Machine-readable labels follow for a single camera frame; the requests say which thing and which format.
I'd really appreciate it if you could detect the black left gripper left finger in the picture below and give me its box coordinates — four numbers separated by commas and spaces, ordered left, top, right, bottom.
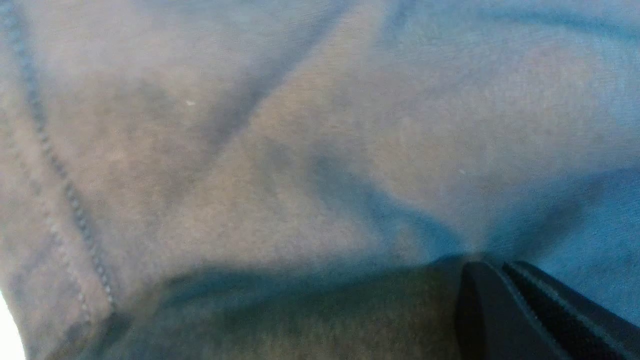
454, 261, 570, 360

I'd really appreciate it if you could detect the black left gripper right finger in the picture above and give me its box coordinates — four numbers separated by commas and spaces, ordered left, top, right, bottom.
502, 261, 639, 360

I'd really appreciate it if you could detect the dark gray long-sleeve top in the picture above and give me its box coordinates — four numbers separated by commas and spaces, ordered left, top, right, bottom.
1, 0, 639, 360

